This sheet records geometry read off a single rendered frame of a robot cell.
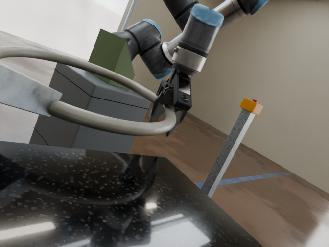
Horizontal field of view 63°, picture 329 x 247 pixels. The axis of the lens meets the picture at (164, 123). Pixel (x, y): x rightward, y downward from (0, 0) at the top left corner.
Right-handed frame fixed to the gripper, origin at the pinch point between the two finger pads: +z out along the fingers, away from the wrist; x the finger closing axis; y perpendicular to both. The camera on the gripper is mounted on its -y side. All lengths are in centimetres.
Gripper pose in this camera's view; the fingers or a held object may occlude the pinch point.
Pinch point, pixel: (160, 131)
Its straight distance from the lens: 80.6
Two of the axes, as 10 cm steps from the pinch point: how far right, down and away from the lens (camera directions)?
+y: -2.2, -3.7, 9.0
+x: -9.0, -2.9, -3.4
